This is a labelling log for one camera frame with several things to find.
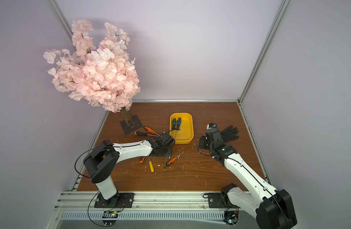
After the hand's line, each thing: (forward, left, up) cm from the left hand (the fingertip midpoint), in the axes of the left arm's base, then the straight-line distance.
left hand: (172, 152), depth 90 cm
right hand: (+4, -18, +14) cm, 23 cm away
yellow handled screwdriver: (-9, +12, 0) cm, 15 cm away
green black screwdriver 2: (+24, -4, +2) cm, 24 cm away
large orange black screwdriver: (+16, +17, +1) cm, 24 cm away
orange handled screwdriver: (-3, -4, -1) cm, 5 cm away
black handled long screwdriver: (+14, +22, 0) cm, 26 cm away
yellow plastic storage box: (+20, -6, 0) cm, 20 cm away
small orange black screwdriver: (-7, +18, +1) cm, 19 cm away
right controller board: (-34, -31, -2) cm, 46 cm away
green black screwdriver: (+22, -1, +1) cm, 22 cm away
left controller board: (-35, +31, -4) cm, 47 cm away
